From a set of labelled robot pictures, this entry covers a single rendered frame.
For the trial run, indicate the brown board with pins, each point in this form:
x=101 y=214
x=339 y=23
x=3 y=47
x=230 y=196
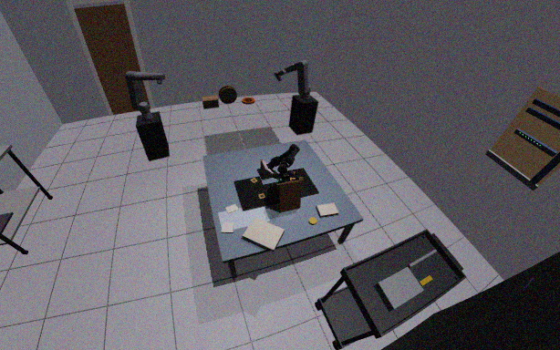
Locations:
x=289 y=194

